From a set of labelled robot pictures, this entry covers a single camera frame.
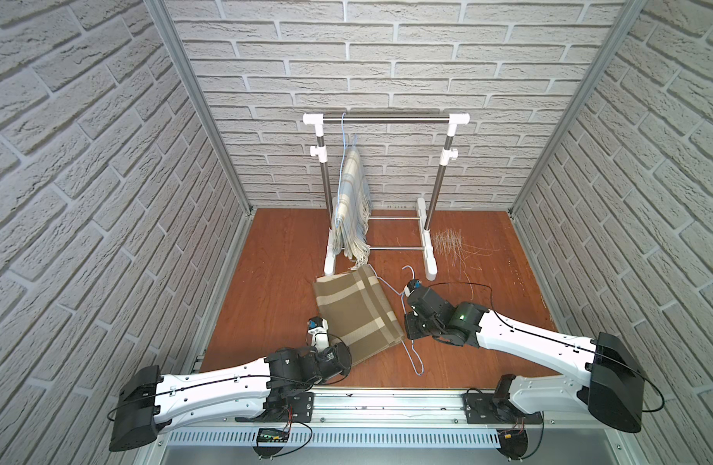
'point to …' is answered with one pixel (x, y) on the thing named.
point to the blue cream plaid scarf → (352, 212)
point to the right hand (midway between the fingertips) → (400, 327)
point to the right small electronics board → (513, 443)
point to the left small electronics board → (272, 435)
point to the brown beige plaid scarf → (356, 312)
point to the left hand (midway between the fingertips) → (347, 348)
